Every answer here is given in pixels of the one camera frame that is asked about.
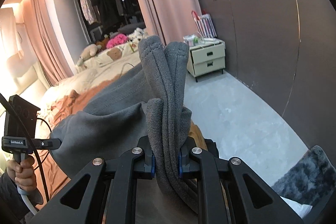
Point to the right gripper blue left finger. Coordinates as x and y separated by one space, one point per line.
145 165

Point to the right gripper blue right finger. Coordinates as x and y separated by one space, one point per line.
190 160

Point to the grey t-shirt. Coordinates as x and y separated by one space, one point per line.
145 101

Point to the left hand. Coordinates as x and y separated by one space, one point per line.
23 174

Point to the folded black garment under mustard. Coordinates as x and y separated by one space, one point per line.
212 147

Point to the orange-brown bed blanket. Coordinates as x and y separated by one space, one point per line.
60 112

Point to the cream bed sheet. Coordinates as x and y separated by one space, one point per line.
88 79

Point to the left pink curtain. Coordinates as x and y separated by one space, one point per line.
44 41

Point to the white bedside drawer cabinet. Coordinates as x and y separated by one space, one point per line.
206 57

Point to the cream plush toy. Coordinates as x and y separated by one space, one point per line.
88 52

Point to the cream bear print pillow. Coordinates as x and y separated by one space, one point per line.
105 55

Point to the grey fluffy floor rug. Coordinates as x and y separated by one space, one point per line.
312 178

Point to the pink plush blanket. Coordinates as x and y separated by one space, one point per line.
117 40

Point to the striped gift bag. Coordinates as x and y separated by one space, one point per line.
204 25

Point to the floral hanging garment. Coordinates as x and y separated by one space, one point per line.
88 11

